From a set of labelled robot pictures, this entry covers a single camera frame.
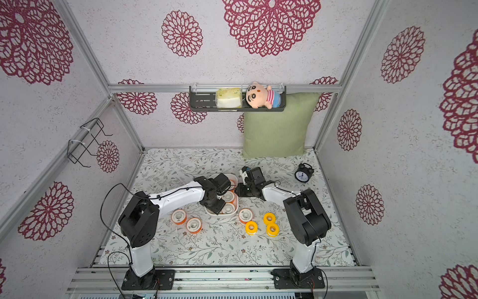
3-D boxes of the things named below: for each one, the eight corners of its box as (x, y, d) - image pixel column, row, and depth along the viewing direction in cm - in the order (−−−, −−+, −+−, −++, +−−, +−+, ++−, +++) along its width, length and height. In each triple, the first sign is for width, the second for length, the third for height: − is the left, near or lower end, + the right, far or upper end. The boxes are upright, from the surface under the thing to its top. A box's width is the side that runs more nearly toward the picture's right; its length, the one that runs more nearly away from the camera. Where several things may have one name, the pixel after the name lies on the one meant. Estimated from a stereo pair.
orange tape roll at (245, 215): (238, 223, 91) (238, 221, 89) (238, 210, 95) (238, 208, 93) (253, 223, 91) (253, 221, 89) (252, 210, 95) (252, 208, 93)
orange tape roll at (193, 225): (186, 233, 88) (185, 231, 86) (188, 219, 92) (187, 217, 90) (201, 233, 88) (200, 231, 86) (202, 219, 92) (202, 217, 90)
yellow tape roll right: (267, 237, 87) (267, 235, 85) (266, 225, 90) (266, 223, 89) (279, 237, 87) (279, 235, 85) (277, 225, 90) (278, 223, 89)
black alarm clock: (293, 177, 109) (297, 167, 101) (298, 171, 111) (302, 161, 104) (304, 184, 106) (309, 174, 98) (309, 178, 108) (314, 167, 101)
